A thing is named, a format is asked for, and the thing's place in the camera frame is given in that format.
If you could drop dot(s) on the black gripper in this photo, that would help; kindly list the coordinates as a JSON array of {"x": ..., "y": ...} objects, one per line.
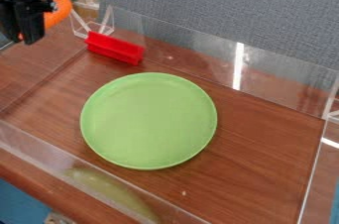
[{"x": 21, "y": 17}]

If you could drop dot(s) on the orange toy carrot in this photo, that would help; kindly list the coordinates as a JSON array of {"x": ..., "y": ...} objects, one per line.
[{"x": 53, "y": 18}]

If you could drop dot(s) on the green round plate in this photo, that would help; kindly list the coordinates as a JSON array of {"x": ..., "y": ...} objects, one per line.
[{"x": 148, "y": 121}]

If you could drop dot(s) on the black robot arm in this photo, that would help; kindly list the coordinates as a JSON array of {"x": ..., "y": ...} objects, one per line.
[{"x": 21, "y": 19}]

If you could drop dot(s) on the red plastic block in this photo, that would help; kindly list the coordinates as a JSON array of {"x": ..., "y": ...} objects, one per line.
[{"x": 114, "y": 48}]

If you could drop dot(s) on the clear acrylic enclosure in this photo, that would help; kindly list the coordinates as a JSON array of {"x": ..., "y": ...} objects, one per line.
[{"x": 261, "y": 100}]

